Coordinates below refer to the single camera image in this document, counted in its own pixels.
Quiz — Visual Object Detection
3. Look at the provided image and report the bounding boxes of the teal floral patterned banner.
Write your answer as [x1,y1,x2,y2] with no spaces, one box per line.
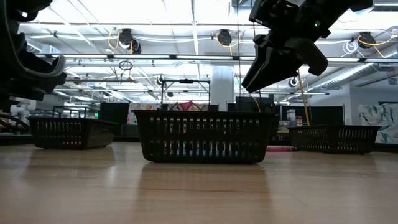
[358,103,398,144]

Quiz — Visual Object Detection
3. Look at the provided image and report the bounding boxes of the white column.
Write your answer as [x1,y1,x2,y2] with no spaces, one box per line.
[211,64,235,112]

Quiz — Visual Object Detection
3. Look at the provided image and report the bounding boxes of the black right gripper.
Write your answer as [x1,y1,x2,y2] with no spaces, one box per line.
[241,0,330,93]

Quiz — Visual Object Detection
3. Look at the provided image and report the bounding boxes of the black partition panel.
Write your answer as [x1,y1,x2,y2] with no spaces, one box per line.
[280,105,345,126]
[98,102,130,125]
[226,96,276,113]

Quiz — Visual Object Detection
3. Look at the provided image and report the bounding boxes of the black plastic slotted basket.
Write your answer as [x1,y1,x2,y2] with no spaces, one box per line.
[286,124,382,156]
[27,116,121,151]
[132,108,277,165]

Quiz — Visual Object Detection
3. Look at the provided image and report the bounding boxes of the colourful patterned cloth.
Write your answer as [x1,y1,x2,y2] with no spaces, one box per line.
[169,101,210,112]

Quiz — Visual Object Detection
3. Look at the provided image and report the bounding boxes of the red crayon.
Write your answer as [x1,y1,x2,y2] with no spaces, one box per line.
[266,146,298,152]

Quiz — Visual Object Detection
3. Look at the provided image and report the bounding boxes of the black ceiling cable reel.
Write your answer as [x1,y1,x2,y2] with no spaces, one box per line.
[119,27,134,45]
[216,29,233,47]
[358,30,376,49]

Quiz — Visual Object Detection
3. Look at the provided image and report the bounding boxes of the silver ceiling duct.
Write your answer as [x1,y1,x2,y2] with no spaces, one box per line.
[310,51,398,91]

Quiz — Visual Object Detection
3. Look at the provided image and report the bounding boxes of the ceiling light strip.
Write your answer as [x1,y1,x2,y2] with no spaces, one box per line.
[34,53,398,63]

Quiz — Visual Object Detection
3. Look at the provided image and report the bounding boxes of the yellow cable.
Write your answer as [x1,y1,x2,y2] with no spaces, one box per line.
[296,68,312,127]

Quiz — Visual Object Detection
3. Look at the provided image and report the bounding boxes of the white robot figure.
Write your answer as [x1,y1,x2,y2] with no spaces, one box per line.
[10,99,37,126]

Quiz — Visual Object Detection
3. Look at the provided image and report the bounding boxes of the black metal frame stand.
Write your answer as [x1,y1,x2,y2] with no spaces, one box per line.
[160,78,212,110]

